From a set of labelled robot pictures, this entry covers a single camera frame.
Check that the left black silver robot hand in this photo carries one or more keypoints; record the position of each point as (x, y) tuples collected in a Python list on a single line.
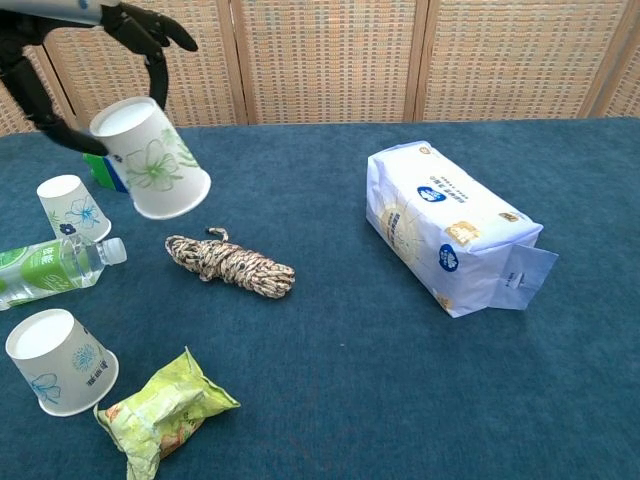
[(135, 30)]

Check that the green flower white paper cup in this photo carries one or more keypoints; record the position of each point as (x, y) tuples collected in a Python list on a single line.
[(160, 170)]

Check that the green toy building block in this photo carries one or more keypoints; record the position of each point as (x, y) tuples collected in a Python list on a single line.
[(99, 172)]

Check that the blue flower white paper cup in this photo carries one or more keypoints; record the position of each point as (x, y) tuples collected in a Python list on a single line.
[(70, 200)]

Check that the woven wooden folding screen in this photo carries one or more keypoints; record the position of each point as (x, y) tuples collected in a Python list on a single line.
[(325, 60)]

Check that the green label water bottle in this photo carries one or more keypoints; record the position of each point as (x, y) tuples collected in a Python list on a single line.
[(45, 272)]

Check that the dandelion print white paper cup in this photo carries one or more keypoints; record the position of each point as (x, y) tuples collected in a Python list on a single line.
[(55, 360)]

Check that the white tissue pack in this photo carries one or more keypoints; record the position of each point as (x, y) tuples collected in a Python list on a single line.
[(440, 220)]

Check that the yellow-green snack bag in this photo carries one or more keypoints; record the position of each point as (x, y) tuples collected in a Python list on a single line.
[(160, 415)]

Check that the teal table mat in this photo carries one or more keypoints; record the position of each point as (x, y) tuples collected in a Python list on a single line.
[(350, 375)]

